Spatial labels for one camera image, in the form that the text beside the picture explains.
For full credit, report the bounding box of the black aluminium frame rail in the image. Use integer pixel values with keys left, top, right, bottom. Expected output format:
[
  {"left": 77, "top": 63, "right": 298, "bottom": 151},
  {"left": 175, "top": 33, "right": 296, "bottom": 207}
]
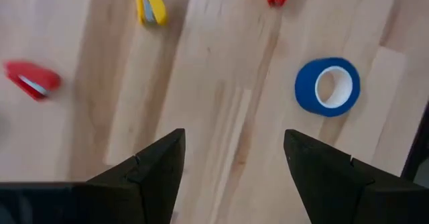
[{"left": 400, "top": 99, "right": 429, "bottom": 184}]

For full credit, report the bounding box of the yellow mini stapler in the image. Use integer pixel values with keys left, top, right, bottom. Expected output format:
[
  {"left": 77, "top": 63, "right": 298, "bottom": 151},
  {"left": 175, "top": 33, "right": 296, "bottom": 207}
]
[{"left": 135, "top": 0, "right": 168, "bottom": 27}]

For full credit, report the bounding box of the dark blue tape roll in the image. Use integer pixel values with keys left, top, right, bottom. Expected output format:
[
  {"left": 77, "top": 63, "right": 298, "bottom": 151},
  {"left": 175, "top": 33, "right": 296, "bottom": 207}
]
[{"left": 294, "top": 57, "right": 361, "bottom": 118}]

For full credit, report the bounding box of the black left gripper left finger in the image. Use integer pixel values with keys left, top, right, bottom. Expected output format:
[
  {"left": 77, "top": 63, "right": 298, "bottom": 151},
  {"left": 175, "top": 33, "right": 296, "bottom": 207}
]
[{"left": 0, "top": 127, "right": 186, "bottom": 224}]

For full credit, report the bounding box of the red mini stapler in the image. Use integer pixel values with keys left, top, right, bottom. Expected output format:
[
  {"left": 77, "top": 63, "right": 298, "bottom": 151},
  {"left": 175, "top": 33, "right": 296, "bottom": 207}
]
[{"left": 3, "top": 60, "right": 63, "bottom": 101}]

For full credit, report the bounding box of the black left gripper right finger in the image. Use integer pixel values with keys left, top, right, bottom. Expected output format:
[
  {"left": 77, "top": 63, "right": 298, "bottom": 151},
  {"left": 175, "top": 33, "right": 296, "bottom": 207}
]
[{"left": 283, "top": 129, "right": 429, "bottom": 224}]

